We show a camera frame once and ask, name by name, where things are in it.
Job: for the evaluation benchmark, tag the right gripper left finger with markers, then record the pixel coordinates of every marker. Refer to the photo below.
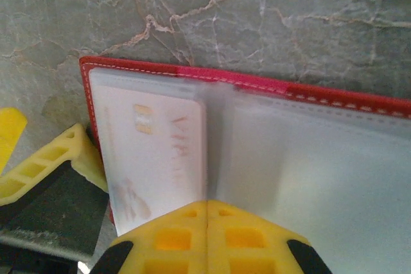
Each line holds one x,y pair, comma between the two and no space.
167,245

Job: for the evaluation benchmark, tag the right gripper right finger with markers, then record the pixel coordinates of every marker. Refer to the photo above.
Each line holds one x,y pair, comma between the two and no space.
250,245

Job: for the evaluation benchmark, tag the white VIP card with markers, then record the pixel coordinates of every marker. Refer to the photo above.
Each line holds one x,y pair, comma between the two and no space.
160,158

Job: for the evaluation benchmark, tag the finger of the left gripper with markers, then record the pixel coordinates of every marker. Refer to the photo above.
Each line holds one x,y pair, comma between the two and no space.
80,145
11,133

